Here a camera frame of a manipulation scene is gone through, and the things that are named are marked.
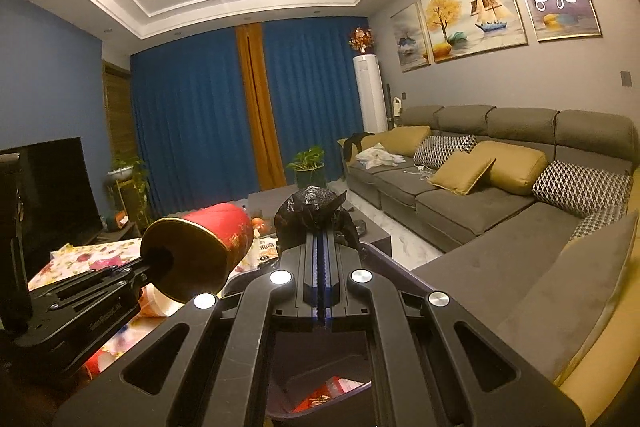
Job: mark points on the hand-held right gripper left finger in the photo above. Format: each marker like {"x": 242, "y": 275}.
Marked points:
{"x": 302, "y": 267}

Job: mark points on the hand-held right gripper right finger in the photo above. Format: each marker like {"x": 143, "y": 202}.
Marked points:
{"x": 334, "y": 267}

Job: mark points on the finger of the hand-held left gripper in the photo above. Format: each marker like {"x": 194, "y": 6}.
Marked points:
{"x": 107, "y": 296}
{"x": 100, "y": 276}

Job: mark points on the black plastic bag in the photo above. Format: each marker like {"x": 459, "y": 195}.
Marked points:
{"x": 305, "y": 207}

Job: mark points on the red cylindrical can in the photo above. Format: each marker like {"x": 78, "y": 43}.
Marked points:
{"x": 220, "y": 232}

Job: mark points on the white printed snack bag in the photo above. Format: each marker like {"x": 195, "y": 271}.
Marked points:
{"x": 265, "y": 252}

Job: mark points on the dark television cabinet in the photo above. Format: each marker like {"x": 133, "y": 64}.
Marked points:
{"x": 112, "y": 234}

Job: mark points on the small orange box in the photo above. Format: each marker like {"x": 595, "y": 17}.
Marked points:
{"x": 120, "y": 221}

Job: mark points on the small orange round object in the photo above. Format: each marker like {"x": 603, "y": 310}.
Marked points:
{"x": 257, "y": 222}

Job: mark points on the gold plant stand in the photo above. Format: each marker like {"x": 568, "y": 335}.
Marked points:
{"x": 131, "y": 202}

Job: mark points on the black television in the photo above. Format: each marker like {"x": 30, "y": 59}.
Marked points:
{"x": 60, "y": 187}

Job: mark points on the green plant in dark pot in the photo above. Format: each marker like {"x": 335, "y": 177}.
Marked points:
{"x": 307, "y": 167}

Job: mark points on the trailing potted plant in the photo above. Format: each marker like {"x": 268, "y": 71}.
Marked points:
{"x": 132, "y": 169}

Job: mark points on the white clothes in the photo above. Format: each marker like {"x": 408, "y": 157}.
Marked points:
{"x": 380, "y": 157}

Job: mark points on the red plastic wrapper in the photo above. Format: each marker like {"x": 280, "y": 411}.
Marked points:
{"x": 320, "y": 394}

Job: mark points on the black clothing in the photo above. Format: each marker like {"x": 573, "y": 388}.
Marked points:
{"x": 357, "y": 139}

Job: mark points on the long yellow pillow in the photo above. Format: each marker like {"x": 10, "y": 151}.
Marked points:
{"x": 400, "y": 139}

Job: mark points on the grey sectional sofa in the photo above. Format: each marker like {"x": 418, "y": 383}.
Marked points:
{"x": 475, "y": 207}

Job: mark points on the small yellow pillow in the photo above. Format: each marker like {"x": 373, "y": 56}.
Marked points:
{"x": 460, "y": 174}

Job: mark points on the diamond patterned pillow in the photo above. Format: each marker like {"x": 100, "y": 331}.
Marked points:
{"x": 580, "y": 187}
{"x": 440, "y": 149}

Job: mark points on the orange curtain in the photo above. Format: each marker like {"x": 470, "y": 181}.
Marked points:
{"x": 257, "y": 107}

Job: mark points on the wooden door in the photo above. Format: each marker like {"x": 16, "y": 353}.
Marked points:
{"x": 117, "y": 107}

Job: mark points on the white handheld vacuum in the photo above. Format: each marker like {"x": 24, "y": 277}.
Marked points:
{"x": 397, "y": 107}

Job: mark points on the white standing air conditioner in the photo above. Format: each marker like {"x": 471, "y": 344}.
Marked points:
{"x": 371, "y": 94}

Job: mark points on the wide blue curtain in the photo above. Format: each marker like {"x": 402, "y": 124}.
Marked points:
{"x": 190, "y": 122}

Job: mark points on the large yellow pillow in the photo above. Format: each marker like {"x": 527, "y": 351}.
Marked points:
{"x": 520, "y": 169}

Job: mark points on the orange flower decoration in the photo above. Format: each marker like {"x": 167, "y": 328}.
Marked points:
{"x": 361, "y": 41}

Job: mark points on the misty landscape painting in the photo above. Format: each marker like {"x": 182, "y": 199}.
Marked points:
{"x": 411, "y": 39}

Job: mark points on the grey and yellow cushion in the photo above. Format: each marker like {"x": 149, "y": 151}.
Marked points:
{"x": 575, "y": 297}

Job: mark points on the houndstooth pillow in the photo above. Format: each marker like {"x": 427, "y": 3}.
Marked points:
{"x": 600, "y": 222}

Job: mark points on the ship and tree painting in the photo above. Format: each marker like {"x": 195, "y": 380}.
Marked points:
{"x": 475, "y": 9}

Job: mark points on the dark wall switch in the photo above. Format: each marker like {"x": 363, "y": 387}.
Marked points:
{"x": 626, "y": 79}

